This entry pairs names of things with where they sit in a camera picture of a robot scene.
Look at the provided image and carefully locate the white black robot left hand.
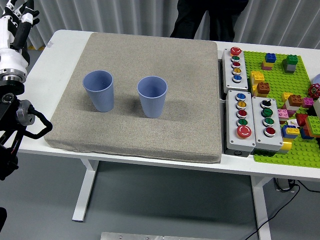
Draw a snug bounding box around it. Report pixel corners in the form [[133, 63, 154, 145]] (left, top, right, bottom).
[[0, 0, 41, 73]]

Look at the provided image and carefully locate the blue ribbed plastic cup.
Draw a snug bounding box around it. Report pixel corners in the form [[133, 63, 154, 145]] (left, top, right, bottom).
[[136, 75, 168, 119], [82, 70, 115, 113]]

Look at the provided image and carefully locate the white curtain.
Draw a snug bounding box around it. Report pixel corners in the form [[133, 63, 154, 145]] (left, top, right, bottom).
[[0, 0, 320, 55]]

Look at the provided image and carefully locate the white table leg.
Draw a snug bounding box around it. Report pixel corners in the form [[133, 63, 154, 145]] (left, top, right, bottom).
[[71, 157, 101, 223], [250, 174, 272, 240]]

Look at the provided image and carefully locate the grey-brown mat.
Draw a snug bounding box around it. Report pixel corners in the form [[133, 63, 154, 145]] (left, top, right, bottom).
[[43, 31, 223, 165]]

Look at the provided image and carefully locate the person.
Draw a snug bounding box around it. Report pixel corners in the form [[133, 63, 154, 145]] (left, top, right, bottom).
[[169, 0, 250, 42]]

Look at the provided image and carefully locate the grey five-button control box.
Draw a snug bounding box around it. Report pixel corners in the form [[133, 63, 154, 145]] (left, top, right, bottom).
[[221, 46, 249, 92]]

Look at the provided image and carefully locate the grey box large red stop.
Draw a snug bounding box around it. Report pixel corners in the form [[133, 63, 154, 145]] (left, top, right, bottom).
[[224, 89, 257, 157]]

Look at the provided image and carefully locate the yellow block under brown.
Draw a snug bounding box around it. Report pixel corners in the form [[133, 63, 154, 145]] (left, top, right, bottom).
[[252, 84, 269, 98]]

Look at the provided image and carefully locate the brown building block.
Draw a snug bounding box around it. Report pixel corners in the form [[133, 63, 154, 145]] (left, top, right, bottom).
[[256, 81, 271, 95]]

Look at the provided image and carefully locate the yellow pink block stack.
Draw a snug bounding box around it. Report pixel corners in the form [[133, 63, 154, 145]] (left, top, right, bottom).
[[261, 59, 275, 71]]

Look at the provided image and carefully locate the green building baseplate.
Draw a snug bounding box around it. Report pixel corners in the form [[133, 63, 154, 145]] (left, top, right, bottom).
[[242, 50, 320, 168]]

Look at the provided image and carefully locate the small yellow building block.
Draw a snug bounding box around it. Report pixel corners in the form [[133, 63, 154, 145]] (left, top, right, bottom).
[[281, 92, 294, 104]]

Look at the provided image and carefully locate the pink building block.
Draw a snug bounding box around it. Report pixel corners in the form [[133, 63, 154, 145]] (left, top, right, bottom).
[[277, 108, 290, 120]]

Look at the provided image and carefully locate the grey building block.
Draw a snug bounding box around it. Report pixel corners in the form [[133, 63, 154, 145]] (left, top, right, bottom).
[[282, 59, 296, 74]]

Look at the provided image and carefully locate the green building block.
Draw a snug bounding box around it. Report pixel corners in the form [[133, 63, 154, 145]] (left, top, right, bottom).
[[285, 54, 299, 66]]

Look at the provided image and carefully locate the brown block on white block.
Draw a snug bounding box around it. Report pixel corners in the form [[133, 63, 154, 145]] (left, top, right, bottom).
[[285, 94, 304, 112]]

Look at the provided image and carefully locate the blue block with yellow block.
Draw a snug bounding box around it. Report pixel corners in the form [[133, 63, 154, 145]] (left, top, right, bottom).
[[281, 124, 301, 140]]

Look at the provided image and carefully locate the yellow round block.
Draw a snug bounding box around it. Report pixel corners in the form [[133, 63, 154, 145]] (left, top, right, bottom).
[[277, 140, 293, 155]]

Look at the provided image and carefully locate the red building block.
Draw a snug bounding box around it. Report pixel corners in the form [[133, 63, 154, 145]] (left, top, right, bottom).
[[295, 113, 310, 127]]

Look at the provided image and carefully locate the magenta building block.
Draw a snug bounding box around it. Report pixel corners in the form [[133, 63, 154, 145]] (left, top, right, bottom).
[[301, 97, 315, 109]]

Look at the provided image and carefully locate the grey power strip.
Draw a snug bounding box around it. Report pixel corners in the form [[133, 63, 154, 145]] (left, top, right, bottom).
[[273, 177, 297, 193]]

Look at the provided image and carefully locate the red valve handwheel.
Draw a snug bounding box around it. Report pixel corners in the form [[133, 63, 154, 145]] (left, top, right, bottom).
[[307, 84, 320, 100]]

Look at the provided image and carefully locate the large green orange block stack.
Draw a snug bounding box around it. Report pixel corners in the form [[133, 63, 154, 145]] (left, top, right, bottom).
[[304, 115, 320, 138]]

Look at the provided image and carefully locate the grey box black selector switch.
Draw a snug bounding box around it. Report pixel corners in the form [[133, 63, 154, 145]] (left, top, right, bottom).
[[251, 96, 285, 152]]

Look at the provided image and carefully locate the black floor cable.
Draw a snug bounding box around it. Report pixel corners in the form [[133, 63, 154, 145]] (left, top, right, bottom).
[[246, 178, 320, 240]]

